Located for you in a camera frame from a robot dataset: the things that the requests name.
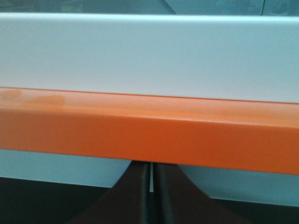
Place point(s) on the orange sash handle bar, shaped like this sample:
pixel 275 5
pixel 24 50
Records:
pixel 247 135

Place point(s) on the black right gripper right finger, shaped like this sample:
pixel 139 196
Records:
pixel 180 201

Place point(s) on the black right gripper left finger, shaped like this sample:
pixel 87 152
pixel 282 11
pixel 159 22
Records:
pixel 125 203

